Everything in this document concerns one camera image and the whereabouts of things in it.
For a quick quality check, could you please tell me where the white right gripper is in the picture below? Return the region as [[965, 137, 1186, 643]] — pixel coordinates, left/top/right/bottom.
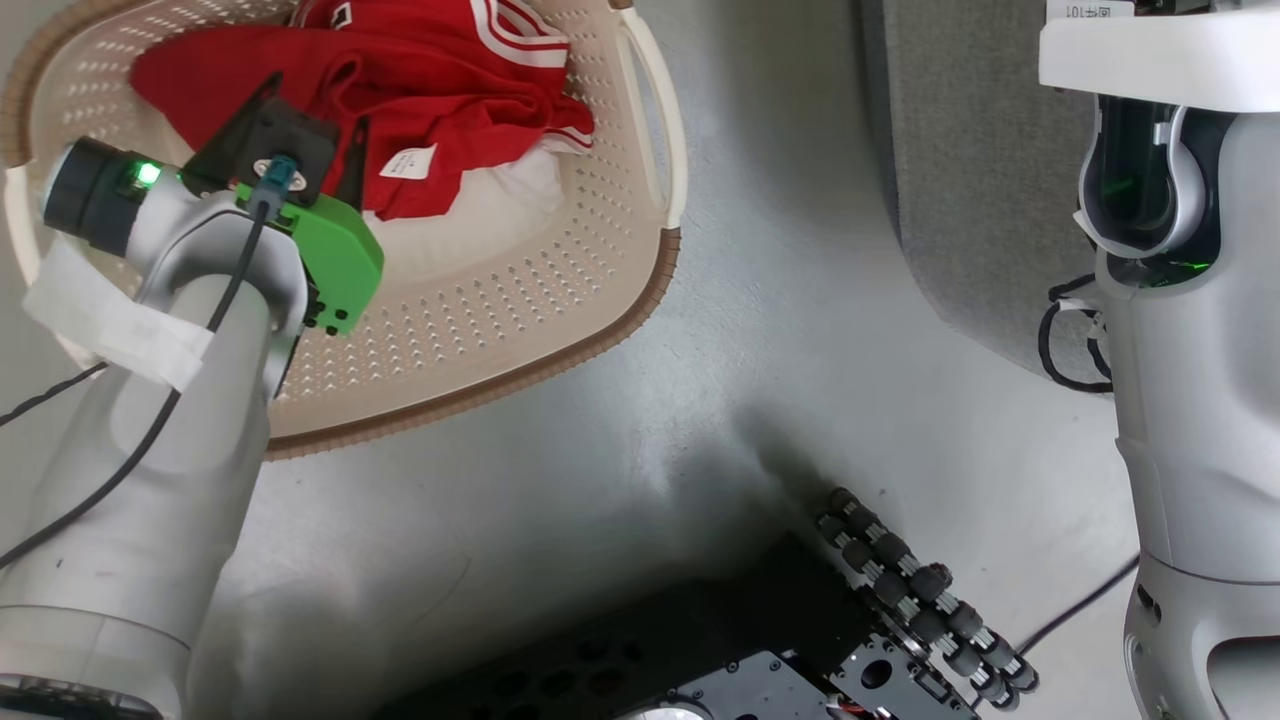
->
[[1037, 3, 1280, 114]]

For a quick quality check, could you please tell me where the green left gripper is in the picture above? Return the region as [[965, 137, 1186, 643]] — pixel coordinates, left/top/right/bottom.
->
[[182, 71, 386, 337]]

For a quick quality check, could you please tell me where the red and white garment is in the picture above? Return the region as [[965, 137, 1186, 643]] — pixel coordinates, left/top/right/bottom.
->
[[129, 0, 597, 283]]

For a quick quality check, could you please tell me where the grey fabric sofa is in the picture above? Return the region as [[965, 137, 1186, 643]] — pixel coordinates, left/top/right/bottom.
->
[[858, 0, 1113, 389]]

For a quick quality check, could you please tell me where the white printed label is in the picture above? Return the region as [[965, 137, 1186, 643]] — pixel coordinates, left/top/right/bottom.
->
[[1044, 0, 1138, 20]]

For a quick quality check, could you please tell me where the white tape wrap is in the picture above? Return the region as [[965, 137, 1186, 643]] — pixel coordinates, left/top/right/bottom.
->
[[21, 238, 217, 393]]

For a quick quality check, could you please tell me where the cream perforated laundry basket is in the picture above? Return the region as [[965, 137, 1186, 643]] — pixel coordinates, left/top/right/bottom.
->
[[0, 0, 690, 462]]

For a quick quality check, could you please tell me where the black roller wheel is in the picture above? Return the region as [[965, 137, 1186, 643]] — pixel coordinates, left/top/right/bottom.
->
[[814, 487, 1042, 713]]

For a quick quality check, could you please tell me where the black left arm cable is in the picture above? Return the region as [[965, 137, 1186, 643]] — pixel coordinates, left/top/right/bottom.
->
[[0, 198, 273, 572]]

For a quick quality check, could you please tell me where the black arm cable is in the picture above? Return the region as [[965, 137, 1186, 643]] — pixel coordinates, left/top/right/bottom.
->
[[0, 198, 273, 572], [1036, 271, 1117, 397]]

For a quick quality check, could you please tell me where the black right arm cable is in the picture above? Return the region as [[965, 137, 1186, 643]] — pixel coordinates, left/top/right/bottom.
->
[[1036, 271, 1117, 397]]

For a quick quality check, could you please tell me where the thin black base cable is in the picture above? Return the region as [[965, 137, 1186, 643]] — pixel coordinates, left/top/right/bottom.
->
[[1012, 553, 1143, 658]]

